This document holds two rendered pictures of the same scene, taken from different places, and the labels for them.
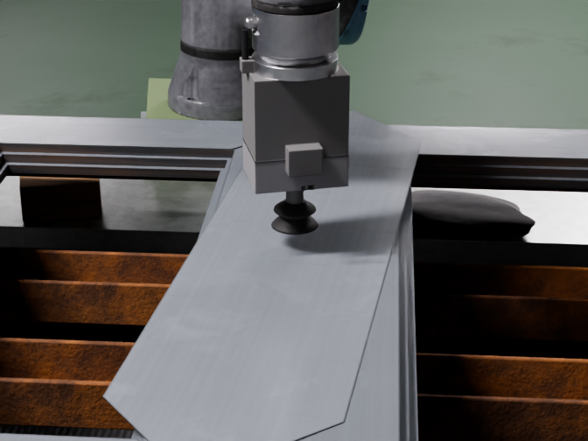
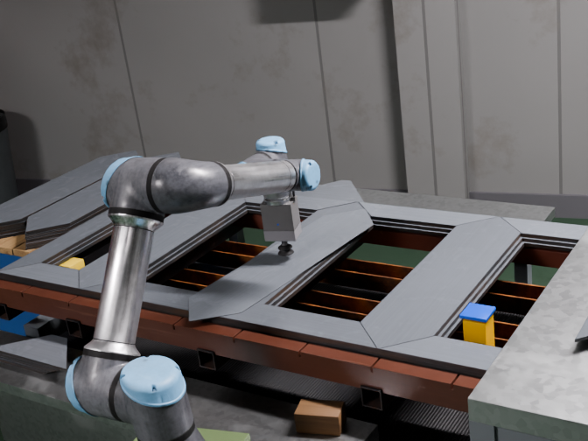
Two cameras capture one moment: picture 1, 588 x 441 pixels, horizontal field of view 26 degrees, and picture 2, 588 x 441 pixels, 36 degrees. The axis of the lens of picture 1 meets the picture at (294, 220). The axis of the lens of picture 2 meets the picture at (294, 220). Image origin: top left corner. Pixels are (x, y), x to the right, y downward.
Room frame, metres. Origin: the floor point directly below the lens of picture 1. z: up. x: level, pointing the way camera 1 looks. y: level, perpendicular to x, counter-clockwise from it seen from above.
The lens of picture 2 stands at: (2.92, 1.14, 1.84)
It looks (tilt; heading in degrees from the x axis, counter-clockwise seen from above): 22 degrees down; 211
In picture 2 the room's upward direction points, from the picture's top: 8 degrees counter-clockwise
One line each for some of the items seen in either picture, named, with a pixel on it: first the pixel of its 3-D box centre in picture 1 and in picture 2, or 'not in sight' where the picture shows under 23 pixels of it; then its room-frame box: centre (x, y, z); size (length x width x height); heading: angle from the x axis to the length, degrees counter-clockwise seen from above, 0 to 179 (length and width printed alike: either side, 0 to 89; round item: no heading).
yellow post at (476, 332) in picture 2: not in sight; (479, 354); (1.28, 0.59, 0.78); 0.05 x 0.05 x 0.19; 86
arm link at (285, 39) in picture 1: (291, 30); (277, 188); (1.06, 0.00, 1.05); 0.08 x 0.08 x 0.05
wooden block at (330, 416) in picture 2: (60, 193); (320, 416); (1.51, 0.30, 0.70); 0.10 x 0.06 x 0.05; 101
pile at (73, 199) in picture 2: not in sight; (88, 193); (0.70, -1.00, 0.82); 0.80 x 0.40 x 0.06; 176
